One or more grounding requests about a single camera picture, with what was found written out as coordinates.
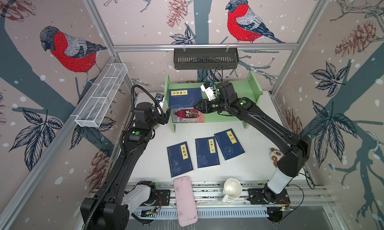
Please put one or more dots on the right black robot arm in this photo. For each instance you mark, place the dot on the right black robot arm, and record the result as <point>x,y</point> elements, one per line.
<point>295,149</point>

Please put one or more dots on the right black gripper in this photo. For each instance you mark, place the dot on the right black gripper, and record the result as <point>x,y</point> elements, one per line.
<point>206,106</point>

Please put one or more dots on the dark grey hanging basket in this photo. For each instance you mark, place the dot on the dark grey hanging basket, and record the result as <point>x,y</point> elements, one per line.
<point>206,58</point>

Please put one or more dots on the blue book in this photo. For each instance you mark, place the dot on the blue book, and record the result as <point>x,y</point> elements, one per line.
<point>207,153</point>
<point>229,144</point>
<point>179,159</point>
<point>184,98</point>

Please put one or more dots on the red pink Hamlet book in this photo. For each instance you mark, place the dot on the red pink Hamlet book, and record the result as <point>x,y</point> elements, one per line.
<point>189,115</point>

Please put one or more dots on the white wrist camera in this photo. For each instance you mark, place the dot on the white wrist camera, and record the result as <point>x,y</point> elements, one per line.
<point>160,99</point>
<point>208,89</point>

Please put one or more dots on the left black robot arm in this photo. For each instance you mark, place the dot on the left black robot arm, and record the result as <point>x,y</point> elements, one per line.
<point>111,206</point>

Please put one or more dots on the pink pencil case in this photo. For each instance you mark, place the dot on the pink pencil case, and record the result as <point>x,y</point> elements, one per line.
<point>185,201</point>

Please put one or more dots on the white ceramic mug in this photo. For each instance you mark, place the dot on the white ceramic mug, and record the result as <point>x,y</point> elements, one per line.
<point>232,190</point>

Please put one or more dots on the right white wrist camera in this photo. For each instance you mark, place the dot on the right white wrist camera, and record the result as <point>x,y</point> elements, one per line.
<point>208,89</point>

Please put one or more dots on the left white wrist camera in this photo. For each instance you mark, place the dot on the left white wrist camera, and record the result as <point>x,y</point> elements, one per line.
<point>160,99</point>

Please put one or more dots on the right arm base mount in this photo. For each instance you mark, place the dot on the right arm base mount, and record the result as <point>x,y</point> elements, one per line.
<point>263,197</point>

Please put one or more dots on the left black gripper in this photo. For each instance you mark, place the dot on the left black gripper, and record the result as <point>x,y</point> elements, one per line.
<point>164,117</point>

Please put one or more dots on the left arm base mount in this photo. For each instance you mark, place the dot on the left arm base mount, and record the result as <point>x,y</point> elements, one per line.
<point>162,198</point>

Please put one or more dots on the white wire mesh basket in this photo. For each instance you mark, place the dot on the white wire mesh basket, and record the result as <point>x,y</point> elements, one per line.
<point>99,102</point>

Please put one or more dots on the brown bear plush keychain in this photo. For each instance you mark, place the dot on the brown bear plush keychain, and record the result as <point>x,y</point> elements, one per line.
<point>275,156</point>

